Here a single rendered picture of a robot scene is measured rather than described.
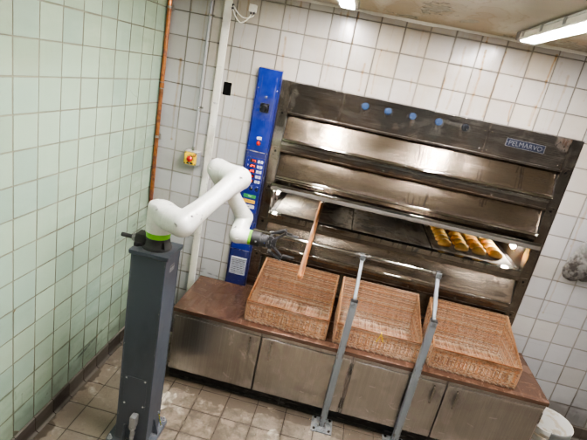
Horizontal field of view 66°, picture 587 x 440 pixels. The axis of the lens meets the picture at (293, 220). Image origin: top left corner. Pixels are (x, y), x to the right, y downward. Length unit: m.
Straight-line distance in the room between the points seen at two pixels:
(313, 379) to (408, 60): 2.13
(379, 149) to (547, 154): 1.05
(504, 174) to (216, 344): 2.19
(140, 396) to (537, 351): 2.71
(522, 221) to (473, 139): 0.65
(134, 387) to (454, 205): 2.27
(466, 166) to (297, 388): 1.85
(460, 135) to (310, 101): 1.00
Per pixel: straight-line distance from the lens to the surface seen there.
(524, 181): 3.31
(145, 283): 2.43
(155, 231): 2.33
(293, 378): 3.18
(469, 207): 3.27
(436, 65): 3.12
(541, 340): 3.78
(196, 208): 2.23
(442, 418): 3.33
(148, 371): 2.70
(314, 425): 3.31
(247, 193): 3.25
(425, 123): 3.14
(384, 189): 3.17
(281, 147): 3.17
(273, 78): 3.11
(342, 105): 3.11
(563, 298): 3.68
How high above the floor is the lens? 2.18
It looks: 18 degrees down
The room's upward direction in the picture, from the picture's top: 12 degrees clockwise
